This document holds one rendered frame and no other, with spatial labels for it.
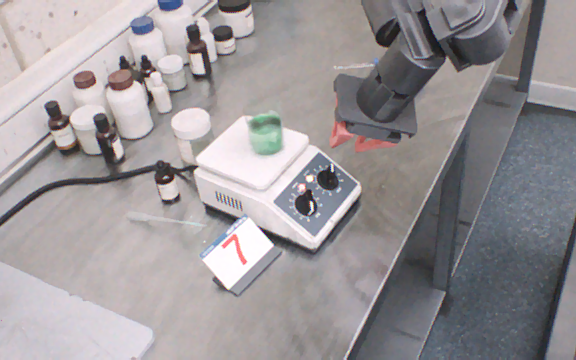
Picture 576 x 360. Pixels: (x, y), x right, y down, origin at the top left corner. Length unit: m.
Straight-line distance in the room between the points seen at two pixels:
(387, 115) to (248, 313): 0.29
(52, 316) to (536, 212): 1.50
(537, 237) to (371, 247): 1.13
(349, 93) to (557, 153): 1.54
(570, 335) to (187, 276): 0.74
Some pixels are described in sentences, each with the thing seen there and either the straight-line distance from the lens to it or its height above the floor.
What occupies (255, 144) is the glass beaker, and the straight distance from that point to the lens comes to 0.83.
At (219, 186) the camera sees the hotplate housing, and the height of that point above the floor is 0.81.
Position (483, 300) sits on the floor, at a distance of 1.75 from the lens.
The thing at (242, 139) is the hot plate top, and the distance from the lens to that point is 0.89.
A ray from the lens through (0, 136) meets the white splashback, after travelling 1.08.
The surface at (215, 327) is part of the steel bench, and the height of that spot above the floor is 0.75.
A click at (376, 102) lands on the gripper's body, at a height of 0.97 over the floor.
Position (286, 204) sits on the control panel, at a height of 0.81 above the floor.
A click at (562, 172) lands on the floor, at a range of 2.15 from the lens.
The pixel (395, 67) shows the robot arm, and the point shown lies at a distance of 0.67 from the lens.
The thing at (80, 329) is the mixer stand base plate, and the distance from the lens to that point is 0.82.
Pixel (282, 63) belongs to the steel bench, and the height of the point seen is 0.75.
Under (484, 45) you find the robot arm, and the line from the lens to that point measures 0.67.
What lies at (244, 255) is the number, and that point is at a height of 0.77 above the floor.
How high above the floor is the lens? 1.38
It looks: 42 degrees down
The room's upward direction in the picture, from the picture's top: 7 degrees counter-clockwise
